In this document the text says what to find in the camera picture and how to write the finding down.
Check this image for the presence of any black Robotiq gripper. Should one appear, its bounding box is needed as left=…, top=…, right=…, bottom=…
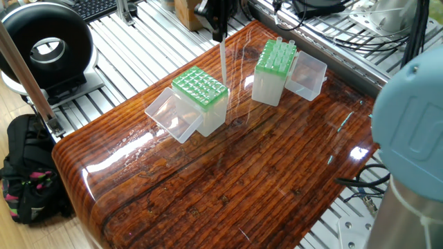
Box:
left=205, top=0, right=237, bottom=42

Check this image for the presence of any clear pipette box green rack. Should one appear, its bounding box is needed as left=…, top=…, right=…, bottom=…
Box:
left=251, top=38, right=329, bottom=107
left=144, top=66, right=229, bottom=144

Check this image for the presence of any cardboard box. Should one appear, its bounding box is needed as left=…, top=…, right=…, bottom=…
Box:
left=173, top=0, right=208, bottom=32

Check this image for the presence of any black keyboard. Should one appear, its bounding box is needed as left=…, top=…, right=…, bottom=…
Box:
left=69, top=0, right=118, bottom=20

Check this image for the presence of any brown wooden pole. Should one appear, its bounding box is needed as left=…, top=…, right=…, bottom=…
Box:
left=0, top=24, right=63, bottom=136

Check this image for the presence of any black backpack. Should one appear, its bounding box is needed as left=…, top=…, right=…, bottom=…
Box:
left=0, top=114, right=73, bottom=225

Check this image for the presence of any silver metal bracket post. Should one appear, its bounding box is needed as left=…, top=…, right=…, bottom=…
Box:
left=116, top=0, right=139, bottom=27

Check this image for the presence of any black gripper cable bundle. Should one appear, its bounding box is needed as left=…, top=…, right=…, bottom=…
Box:
left=405, top=0, right=433, bottom=66

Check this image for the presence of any black round ring device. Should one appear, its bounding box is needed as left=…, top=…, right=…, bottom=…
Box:
left=0, top=3, right=98, bottom=104

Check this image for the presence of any black loose cable with plug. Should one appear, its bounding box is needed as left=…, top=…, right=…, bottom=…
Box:
left=338, top=163, right=392, bottom=212

